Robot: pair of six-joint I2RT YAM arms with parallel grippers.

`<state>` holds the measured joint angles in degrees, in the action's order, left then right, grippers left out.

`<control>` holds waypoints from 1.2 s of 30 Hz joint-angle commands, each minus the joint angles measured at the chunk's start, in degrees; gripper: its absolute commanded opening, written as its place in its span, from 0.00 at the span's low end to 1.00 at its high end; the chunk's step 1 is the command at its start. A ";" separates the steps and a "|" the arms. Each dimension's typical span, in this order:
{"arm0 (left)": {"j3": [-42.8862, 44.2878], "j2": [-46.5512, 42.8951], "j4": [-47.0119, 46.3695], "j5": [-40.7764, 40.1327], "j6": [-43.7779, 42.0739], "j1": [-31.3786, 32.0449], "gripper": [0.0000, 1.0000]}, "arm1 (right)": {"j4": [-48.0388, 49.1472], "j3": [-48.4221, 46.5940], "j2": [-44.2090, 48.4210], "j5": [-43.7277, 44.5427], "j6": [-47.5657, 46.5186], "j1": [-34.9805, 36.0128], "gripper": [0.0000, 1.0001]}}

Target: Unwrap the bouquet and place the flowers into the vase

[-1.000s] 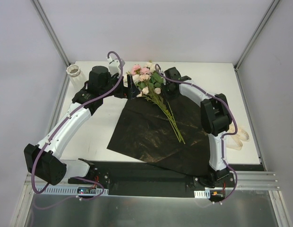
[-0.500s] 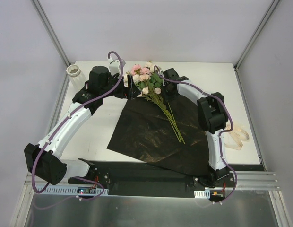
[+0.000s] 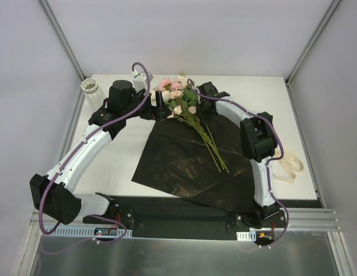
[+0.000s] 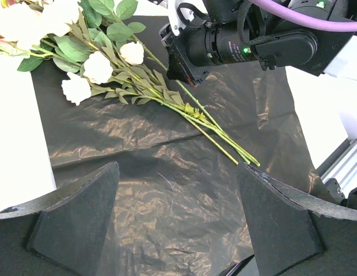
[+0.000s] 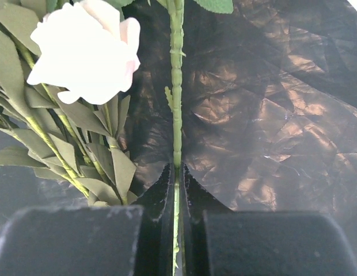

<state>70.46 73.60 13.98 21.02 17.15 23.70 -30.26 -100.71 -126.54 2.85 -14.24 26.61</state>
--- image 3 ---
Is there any left aluminium frame post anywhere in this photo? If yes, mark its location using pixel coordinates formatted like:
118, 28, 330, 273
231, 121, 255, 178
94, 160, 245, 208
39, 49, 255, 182
37, 0, 86, 81

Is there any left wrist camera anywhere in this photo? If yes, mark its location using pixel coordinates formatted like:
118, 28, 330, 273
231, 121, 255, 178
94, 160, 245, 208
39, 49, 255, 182
131, 71, 153, 92

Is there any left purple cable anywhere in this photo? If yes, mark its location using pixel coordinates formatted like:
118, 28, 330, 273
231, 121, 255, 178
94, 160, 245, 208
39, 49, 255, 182
37, 62, 152, 255

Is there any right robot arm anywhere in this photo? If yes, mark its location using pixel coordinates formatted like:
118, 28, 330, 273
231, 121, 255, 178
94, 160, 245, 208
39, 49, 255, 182
195, 82, 279, 229

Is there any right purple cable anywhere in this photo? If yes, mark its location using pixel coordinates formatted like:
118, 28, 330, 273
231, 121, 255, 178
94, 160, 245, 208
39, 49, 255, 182
186, 78, 290, 252

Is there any purple cable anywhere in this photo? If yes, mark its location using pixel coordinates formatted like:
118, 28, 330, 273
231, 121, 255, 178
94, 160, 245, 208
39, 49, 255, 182
37, 62, 152, 255
186, 78, 290, 252

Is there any pink and white flower bouquet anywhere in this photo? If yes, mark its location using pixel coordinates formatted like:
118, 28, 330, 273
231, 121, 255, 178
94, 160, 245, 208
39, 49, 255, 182
150, 74, 229, 172

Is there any white ribbed vase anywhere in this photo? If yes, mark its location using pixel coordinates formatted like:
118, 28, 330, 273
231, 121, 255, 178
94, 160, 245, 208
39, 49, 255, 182
81, 78, 106, 110

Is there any aluminium rail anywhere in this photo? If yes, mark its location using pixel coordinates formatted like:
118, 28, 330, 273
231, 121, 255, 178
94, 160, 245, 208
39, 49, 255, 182
30, 208, 340, 231

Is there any right aluminium frame post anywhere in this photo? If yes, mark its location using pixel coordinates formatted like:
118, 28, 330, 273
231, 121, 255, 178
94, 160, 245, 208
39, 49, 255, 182
284, 0, 342, 86

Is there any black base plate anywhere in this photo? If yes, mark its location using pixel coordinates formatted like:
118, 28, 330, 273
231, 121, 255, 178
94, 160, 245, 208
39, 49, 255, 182
82, 194, 288, 241

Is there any cream ribbon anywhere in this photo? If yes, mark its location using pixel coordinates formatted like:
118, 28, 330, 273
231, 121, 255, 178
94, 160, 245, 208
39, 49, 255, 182
273, 149, 304, 183

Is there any white cable duct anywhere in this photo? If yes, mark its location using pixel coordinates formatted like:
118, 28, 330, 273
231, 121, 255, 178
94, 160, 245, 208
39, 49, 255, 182
51, 226, 132, 239
236, 231, 257, 242

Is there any left white cable duct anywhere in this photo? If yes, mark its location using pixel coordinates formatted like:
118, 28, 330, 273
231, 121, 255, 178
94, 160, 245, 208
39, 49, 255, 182
51, 226, 132, 239

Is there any right white cable duct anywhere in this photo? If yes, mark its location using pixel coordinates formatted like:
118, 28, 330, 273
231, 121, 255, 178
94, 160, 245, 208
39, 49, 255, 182
236, 231, 257, 242

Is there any aluminium frame post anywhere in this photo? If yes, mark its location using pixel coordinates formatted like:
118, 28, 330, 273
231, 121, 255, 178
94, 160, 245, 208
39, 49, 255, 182
37, 0, 86, 81
284, 0, 342, 86

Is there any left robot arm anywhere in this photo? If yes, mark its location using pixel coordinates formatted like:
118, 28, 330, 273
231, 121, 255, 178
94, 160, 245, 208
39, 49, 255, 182
29, 80, 171, 225

